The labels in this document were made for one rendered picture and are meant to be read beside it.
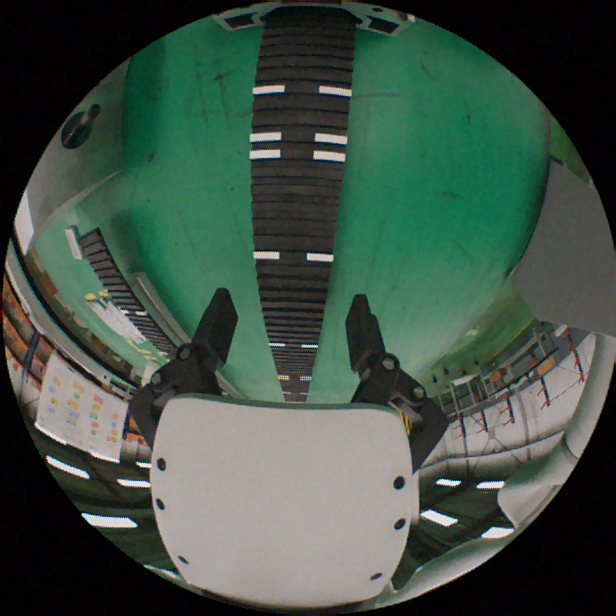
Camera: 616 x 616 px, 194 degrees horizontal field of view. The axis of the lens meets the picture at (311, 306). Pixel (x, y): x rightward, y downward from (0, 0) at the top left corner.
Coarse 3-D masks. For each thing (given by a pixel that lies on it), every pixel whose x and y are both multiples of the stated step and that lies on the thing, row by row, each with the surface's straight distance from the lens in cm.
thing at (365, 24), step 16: (288, 0) 15; (304, 0) 15; (320, 0) 15; (336, 0) 15; (224, 16) 15; (240, 16) 18; (256, 16) 16; (368, 16) 15; (384, 16) 15; (400, 16) 15; (384, 32) 16; (400, 32) 16
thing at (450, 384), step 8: (448, 376) 387; (464, 376) 406; (472, 376) 436; (448, 384) 404; (456, 384) 447; (440, 400) 422; (488, 400) 433; (456, 408) 379; (472, 408) 402; (480, 408) 422
